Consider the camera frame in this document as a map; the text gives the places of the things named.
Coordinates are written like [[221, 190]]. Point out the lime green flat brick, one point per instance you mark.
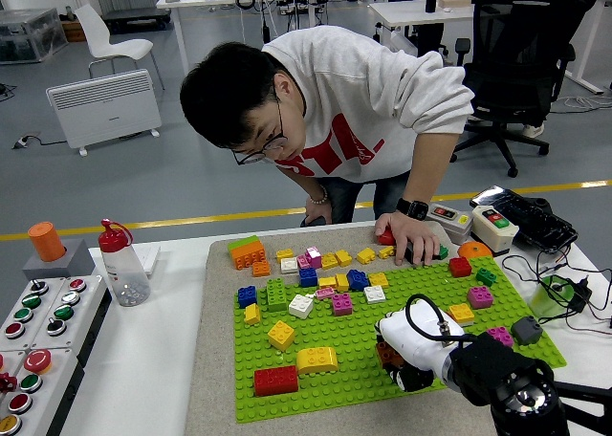
[[242, 243]]

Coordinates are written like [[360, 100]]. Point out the grey push-button box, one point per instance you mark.
[[452, 218]]

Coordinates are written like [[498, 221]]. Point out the magenta tall brick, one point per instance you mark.
[[314, 258]]

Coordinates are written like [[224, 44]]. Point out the dark grey slope brick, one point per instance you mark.
[[526, 331]]

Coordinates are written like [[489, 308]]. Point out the white panel heater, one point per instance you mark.
[[105, 106]]

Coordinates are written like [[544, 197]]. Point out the black office chair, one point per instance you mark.
[[507, 92]]

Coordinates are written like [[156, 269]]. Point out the grey emergency-stop control box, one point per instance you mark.
[[30, 383]]

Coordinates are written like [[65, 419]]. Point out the person's right hand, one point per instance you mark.
[[319, 212]]

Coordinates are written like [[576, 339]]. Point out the red long brick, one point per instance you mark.
[[276, 381]]

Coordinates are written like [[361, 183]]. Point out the large yellow brick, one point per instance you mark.
[[281, 335]]

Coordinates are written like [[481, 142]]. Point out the white flat panel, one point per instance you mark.
[[150, 259]]

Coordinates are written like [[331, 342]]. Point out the orange long brick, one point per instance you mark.
[[248, 259]]

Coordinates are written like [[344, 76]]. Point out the black floor plug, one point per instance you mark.
[[23, 142]]

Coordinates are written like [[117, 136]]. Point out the person's right forearm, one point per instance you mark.
[[306, 182]]

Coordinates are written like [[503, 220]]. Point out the yellow and white brick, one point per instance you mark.
[[461, 313]]

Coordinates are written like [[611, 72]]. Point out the standing person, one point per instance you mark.
[[363, 87]]

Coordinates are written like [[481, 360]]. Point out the orange fruit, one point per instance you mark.
[[474, 250]]

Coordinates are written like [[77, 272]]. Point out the clear bottle red cap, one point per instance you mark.
[[124, 273]]

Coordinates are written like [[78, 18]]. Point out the grey four-button control box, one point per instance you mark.
[[31, 301], [71, 297]]

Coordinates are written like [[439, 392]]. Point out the green studded baseplate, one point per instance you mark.
[[354, 340]]

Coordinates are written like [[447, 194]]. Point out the white chair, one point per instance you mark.
[[117, 49]]

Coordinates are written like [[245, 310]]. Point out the dark green brick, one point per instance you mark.
[[486, 277]]

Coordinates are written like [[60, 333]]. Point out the grey block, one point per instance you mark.
[[79, 264]]

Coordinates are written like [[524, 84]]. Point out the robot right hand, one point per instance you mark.
[[421, 340]]

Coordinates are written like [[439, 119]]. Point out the red knob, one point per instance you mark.
[[7, 382]]

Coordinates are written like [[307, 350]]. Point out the person's left hand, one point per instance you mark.
[[411, 233]]

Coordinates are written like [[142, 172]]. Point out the beige push-button box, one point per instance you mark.
[[497, 237]]

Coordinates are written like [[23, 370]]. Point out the yellow curved brick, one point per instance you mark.
[[316, 361]]

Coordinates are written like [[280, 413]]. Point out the red tall brick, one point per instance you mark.
[[385, 238]]

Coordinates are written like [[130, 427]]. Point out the orange cylinder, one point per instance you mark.
[[45, 242]]

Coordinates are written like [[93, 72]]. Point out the black slope brick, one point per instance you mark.
[[409, 254]]

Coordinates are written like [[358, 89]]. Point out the person's left forearm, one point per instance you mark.
[[430, 168]]

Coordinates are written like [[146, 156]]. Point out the small yellow brick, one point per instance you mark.
[[252, 314]]

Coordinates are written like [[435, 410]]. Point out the light pink flat brick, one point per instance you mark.
[[325, 293]]

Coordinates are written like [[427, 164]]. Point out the black handheld controller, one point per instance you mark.
[[535, 221]]

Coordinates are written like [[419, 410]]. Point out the green and white brick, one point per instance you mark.
[[442, 252]]

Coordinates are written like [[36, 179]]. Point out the black smartwatch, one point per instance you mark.
[[412, 209]]

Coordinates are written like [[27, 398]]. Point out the green translucent cup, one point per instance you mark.
[[545, 299]]

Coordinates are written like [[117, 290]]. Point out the wooden box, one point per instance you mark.
[[74, 32]]

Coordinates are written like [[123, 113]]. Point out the yellow flat brick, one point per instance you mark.
[[386, 252]]

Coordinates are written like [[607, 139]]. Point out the small orange brick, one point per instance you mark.
[[261, 269]]

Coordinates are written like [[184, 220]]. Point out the grey-brown mat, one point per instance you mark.
[[215, 359]]

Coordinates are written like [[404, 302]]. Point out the tan wooden block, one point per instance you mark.
[[454, 2]]

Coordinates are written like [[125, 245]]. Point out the brown brick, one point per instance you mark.
[[386, 355]]

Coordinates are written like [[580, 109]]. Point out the black platform dolly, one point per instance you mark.
[[136, 14]]

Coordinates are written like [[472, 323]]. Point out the blue brick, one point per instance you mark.
[[247, 297], [357, 280], [308, 277]]

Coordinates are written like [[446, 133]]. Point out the clear storage crate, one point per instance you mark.
[[28, 37]]

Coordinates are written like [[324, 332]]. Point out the lime green tall brick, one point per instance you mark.
[[277, 296]]

